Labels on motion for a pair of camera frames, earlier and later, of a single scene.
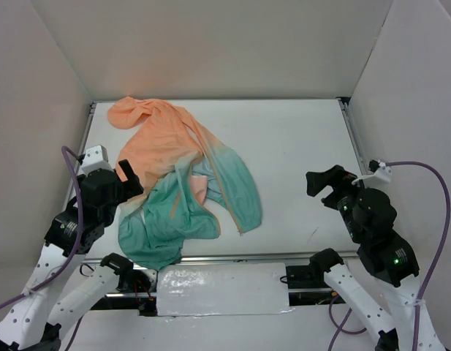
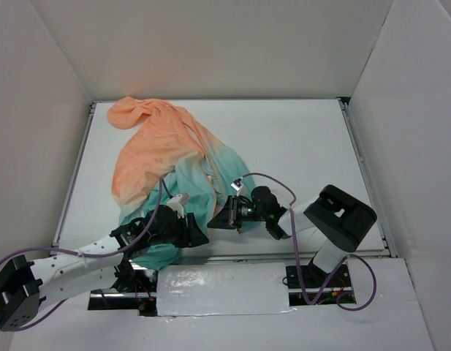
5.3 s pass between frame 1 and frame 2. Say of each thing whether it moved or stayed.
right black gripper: moved
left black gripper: moved
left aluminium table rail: stayed
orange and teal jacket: stayed
